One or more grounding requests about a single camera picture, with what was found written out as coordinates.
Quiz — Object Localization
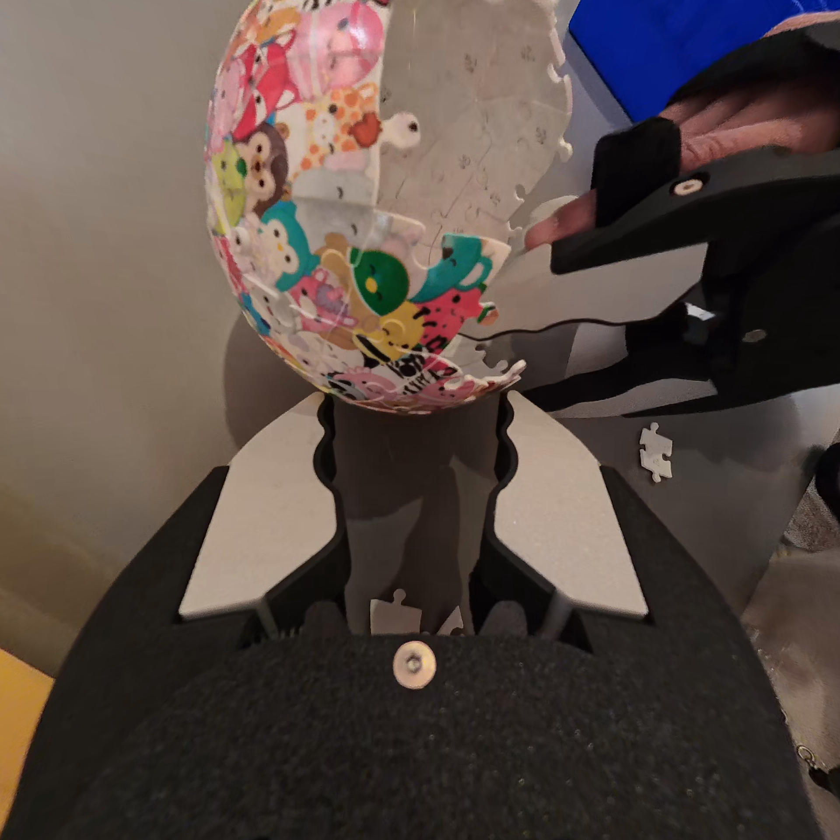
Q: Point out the blue plastic bin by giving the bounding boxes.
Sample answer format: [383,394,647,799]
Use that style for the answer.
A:
[567,0,817,123]

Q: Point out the yellow plastic bin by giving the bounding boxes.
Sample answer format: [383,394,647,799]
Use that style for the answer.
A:
[0,650,55,778]

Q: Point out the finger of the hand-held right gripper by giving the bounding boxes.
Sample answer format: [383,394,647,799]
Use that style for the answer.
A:
[519,326,720,418]
[460,241,716,345]

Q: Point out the colourful puzzle ball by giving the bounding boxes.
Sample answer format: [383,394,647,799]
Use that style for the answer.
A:
[204,0,576,416]

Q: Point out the beige hoodie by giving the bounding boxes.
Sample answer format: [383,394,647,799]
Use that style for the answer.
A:
[742,519,840,736]

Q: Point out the black lanyard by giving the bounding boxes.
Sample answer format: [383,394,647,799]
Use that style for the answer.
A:
[792,738,840,799]

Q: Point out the person's right hand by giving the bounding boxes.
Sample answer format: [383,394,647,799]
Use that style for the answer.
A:
[525,14,840,253]

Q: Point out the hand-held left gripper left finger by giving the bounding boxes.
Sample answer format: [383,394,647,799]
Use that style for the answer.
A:
[180,394,353,626]

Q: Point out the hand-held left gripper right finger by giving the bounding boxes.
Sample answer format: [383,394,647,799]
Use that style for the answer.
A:
[473,392,648,626]

